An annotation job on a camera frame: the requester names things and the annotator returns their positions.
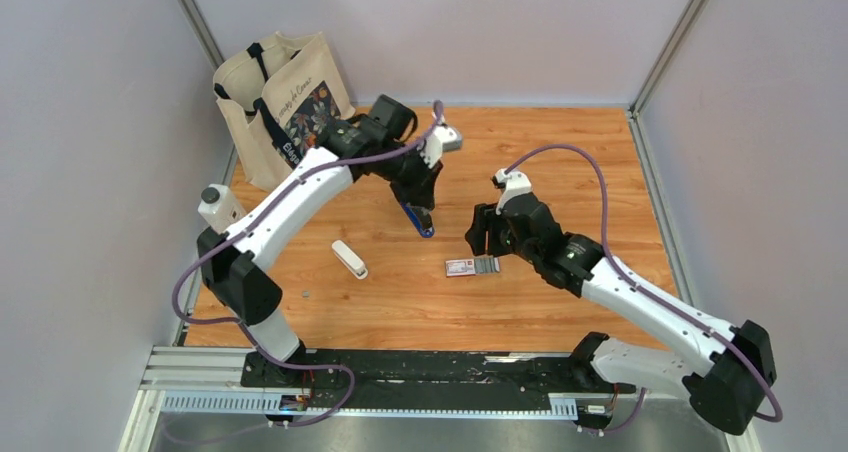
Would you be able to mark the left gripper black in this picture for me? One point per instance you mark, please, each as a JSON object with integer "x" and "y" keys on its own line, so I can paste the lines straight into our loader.
{"x": 420, "y": 192}

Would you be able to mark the beige canvas tote bag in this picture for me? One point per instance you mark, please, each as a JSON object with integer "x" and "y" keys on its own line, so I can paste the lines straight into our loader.
{"x": 275, "y": 96}

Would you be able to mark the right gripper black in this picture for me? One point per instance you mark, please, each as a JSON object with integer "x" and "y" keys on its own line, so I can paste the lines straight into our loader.
{"x": 485, "y": 219}

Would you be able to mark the red white staple box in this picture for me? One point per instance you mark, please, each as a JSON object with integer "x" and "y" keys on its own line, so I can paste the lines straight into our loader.
{"x": 472, "y": 267}

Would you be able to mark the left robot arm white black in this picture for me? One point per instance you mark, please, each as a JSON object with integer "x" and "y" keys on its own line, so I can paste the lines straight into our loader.
{"x": 235, "y": 264}

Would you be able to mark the white bottle black cap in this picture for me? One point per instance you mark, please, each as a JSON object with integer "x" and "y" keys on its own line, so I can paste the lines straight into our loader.
{"x": 219, "y": 207}

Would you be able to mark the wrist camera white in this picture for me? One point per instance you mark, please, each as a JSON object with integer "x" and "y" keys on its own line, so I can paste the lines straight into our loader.
{"x": 511, "y": 184}
{"x": 443, "y": 139}

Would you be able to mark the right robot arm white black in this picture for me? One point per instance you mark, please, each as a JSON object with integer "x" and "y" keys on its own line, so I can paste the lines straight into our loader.
{"x": 724, "y": 371}

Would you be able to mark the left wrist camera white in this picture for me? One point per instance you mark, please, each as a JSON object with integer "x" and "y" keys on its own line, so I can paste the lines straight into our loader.
{"x": 443, "y": 139}

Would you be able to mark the blue stapler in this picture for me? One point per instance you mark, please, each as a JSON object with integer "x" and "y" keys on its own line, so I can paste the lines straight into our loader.
{"x": 421, "y": 219}

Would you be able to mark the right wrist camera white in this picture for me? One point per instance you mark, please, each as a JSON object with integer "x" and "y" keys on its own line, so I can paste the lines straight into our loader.
{"x": 511, "y": 184}

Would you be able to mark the white stapler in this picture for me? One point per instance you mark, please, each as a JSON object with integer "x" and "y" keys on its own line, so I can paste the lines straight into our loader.
{"x": 350, "y": 259}

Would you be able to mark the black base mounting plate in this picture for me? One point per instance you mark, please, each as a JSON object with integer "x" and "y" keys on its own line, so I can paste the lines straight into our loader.
{"x": 438, "y": 384}

